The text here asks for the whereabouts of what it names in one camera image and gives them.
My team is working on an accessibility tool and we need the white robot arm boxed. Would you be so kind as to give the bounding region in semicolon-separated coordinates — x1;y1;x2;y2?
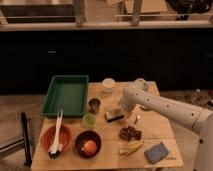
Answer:
120;78;213;171

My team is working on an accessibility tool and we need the dark grape bunch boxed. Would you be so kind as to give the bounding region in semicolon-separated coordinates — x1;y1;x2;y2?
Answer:
118;126;142;141

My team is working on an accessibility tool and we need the blue sponge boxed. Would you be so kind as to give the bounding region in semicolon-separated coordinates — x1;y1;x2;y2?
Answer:
144;143;169;164

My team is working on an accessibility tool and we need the dark brown bowl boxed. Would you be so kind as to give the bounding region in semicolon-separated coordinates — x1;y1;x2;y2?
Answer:
75;130;102;158

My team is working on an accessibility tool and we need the orange fruit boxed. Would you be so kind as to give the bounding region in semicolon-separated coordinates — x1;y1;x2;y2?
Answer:
83;140;97;156

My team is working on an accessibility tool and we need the green plastic tray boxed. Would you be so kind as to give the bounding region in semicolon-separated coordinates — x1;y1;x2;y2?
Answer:
42;75;89;118

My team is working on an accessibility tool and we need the yellow banana peel toy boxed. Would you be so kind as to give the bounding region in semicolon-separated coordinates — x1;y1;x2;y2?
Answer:
119;141;144;157

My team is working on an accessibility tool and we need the black bar on floor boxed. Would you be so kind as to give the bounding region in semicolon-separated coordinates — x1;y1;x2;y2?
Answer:
21;112;32;166

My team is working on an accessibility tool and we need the orange bowl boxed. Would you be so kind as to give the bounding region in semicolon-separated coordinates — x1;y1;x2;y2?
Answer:
40;125;71;153

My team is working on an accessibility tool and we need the small metal cup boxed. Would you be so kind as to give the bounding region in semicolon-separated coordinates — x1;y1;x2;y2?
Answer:
89;98;101;114

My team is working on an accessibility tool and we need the black whiteboard eraser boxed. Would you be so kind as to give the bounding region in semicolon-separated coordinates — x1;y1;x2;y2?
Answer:
105;108;124;123

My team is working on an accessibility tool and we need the small green cup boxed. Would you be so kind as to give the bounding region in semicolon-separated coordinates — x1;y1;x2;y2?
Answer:
82;113;96;130

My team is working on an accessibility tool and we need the white paper cup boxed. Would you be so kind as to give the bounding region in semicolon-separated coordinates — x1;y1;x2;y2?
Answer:
102;78;115;93

